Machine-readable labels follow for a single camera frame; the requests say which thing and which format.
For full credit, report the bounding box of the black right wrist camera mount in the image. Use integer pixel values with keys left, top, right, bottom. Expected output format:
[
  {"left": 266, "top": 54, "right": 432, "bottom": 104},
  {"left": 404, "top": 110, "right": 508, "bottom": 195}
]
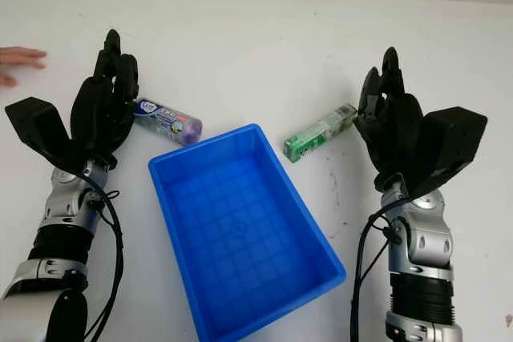
[{"left": 408, "top": 106, "right": 489, "bottom": 199}]

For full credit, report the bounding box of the person's bare hand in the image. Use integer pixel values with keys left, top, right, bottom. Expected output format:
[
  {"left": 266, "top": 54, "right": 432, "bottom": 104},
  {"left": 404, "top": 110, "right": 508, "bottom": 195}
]
[{"left": 0, "top": 47, "right": 48, "bottom": 87}]

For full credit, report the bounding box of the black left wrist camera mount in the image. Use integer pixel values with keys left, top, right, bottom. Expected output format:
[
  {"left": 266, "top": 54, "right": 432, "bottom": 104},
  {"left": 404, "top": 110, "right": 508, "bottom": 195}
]
[{"left": 4, "top": 97, "right": 88, "bottom": 171}]

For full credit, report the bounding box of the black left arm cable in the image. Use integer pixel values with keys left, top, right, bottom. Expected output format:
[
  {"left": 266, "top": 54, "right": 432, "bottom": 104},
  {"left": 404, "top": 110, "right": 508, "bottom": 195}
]
[{"left": 79, "top": 173, "right": 123, "bottom": 342}]

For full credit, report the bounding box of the green toothpaste box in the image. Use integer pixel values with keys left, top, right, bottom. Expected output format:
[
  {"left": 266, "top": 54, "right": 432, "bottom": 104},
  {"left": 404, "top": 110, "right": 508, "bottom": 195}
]
[{"left": 283, "top": 103, "right": 357, "bottom": 163}]

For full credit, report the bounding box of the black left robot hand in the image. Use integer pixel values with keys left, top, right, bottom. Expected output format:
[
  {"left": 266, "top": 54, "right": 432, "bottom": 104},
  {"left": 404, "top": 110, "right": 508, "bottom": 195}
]
[{"left": 70, "top": 28, "right": 141, "bottom": 167}]

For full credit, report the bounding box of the blue plastic tray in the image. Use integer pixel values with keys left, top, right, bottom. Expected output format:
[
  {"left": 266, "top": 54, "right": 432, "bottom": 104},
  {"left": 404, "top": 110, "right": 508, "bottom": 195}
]
[{"left": 147, "top": 123, "right": 347, "bottom": 342}]

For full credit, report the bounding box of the purple plastic bag roll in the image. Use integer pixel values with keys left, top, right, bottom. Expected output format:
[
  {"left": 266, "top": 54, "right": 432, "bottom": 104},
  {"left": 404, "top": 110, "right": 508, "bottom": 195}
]
[{"left": 134, "top": 97, "right": 204, "bottom": 145}]

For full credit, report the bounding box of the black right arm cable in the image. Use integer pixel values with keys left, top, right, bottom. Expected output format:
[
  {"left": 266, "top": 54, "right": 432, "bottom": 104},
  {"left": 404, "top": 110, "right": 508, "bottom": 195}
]
[{"left": 349, "top": 201, "right": 402, "bottom": 342}]

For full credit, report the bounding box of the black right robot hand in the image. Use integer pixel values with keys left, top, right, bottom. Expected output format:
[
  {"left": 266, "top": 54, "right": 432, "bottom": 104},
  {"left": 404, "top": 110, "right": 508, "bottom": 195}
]
[{"left": 352, "top": 46, "right": 426, "bottom": 193}]

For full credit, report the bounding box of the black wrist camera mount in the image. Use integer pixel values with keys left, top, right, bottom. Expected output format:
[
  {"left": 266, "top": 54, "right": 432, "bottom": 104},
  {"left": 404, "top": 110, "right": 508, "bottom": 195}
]
[
  {"left": 408, "top": 106, "right": 489, "bottom": 199},
  {"left": 4, "top": 97, "right": 88, "bottom": 171}
]

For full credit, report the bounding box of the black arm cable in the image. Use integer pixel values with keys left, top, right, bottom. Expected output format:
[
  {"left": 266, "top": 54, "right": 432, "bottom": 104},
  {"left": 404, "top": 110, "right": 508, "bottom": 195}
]
[
  {"left": 349, "top": 201, "right": 402, "bottom": 342},
  {"left": 79, "top": 173, "right": 123, "bottom": 342}
]

